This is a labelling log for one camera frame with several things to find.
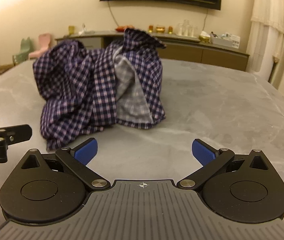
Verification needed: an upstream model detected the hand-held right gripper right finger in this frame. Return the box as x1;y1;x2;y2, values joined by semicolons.
176;138;267;189

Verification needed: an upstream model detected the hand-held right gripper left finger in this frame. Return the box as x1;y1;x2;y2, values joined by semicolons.
20;137;111;190

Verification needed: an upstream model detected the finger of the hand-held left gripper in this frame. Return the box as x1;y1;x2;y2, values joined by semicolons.
0;124;33;146

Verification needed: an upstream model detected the blue plaid shirt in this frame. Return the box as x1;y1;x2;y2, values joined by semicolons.
32;28;167;152

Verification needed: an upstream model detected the green plastic chair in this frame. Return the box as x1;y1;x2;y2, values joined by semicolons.
13;37;33;64

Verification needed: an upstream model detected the pink plastic chair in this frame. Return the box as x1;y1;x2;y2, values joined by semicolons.
30;33;51;58

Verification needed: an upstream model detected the long grey sideboard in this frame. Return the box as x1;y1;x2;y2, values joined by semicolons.
55;30;250;72

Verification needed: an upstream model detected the white box of packets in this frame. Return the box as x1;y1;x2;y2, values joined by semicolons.
211;32;240;48

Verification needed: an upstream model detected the gold tissue box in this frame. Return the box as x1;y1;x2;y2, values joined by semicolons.
198;31;211;42

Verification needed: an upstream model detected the clear glass cup set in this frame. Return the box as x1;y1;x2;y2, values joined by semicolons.
176;19;195;37

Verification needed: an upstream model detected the plate of fruit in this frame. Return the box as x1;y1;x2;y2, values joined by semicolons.
115;25;135;32

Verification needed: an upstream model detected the white curtain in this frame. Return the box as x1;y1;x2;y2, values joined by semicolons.
246;0;284;100

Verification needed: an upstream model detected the white charger cable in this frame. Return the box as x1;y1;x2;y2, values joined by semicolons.
78;24;95;35

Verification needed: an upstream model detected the white television cable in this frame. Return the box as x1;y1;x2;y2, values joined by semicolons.
202;8;209;32
107;0;118;27

